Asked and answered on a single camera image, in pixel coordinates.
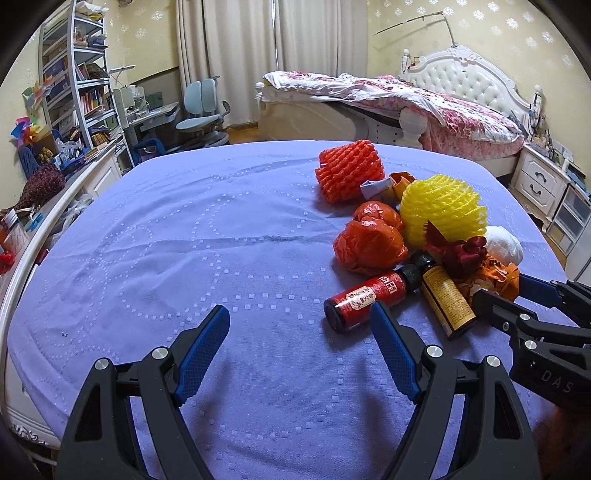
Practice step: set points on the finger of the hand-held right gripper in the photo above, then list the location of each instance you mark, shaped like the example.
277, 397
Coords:
538, 288
496, 309

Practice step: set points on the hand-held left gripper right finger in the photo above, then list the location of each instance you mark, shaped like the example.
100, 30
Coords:
392, 346

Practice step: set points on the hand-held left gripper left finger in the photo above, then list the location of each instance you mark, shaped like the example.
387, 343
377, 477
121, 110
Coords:
203, 350

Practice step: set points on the orange plastic bag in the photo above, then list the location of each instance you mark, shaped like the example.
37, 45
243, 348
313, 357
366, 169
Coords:
498, 277

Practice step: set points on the yellow labelled bottle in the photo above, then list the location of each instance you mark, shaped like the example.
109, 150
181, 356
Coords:
448, 300

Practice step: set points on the white paper ball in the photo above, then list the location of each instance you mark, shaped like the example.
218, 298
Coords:
505, 244

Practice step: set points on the red bottle with black cap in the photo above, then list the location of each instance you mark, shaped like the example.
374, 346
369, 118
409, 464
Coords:
364, 295

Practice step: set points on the dark red ribbon wrapper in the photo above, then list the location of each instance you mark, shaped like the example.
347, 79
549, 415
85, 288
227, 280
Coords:
457, 256

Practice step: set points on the red plastic bag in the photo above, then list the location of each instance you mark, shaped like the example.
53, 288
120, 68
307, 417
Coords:
369, 240

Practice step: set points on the yellow foam fruit net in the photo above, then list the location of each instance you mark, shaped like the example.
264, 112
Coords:
438, 207

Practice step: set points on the translucent plastic drawer unit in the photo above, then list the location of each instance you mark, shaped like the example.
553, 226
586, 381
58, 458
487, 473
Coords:
570, 217

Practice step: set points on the white nightstand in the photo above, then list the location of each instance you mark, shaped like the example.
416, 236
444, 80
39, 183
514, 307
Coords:
535, 180

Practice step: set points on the purple patterned bedsheet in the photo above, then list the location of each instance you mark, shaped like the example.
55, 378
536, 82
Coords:
184, 230

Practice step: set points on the clutter on nightstand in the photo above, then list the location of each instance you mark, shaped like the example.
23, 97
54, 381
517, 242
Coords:
549, 138

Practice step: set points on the lilac crumpled paper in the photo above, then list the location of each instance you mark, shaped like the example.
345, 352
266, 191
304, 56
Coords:
376, 188

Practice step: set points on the red foam fruit net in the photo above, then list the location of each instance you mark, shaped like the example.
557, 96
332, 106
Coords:
346, 170

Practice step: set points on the pink floral quilt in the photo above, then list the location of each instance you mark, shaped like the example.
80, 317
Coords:
461, 120

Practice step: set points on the white bed with tufted headboard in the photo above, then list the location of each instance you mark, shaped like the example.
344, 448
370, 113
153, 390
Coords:
471, 76

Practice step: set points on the dark fluffy cloth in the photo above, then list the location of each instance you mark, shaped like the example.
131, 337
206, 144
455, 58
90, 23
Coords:
41, 184

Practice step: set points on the grey study desk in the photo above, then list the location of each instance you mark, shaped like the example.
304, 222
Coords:
157, 115

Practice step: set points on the light blue desk chair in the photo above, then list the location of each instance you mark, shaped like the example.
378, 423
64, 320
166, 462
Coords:
201, 99

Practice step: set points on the blue plastic basket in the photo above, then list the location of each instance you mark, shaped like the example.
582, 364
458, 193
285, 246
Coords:
28, 162

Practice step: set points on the colourful paper pinwheels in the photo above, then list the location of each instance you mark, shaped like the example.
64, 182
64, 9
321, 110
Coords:
30, 115

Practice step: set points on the thin metal rod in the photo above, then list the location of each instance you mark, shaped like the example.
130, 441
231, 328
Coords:
415, 23

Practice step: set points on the beige curtain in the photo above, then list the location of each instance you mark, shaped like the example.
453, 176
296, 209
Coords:
221, 55
323, 46

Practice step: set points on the white bookshelf with books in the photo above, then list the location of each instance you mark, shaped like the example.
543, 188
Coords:
74, 46

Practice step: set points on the white curved bed frame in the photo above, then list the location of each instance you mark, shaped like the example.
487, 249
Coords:
27, 277

